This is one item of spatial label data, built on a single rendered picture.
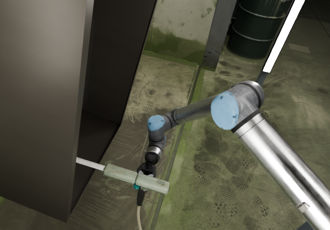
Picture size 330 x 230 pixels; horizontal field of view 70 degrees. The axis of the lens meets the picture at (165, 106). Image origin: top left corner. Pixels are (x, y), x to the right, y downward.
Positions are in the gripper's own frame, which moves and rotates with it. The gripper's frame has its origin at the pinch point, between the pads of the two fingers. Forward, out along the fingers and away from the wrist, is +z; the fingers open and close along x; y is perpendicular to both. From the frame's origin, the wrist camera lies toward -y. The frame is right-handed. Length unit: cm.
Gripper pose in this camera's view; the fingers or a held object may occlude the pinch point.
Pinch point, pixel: (141, 186)
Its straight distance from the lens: 116.0
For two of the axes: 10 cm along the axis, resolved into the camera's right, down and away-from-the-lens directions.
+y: -2.0, 8.0, 5.7
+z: -2.1, 5.4, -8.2
